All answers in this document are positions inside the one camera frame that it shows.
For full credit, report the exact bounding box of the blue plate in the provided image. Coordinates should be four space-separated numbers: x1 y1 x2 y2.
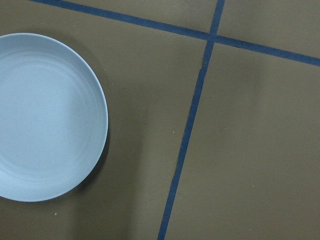
0 33 108 202

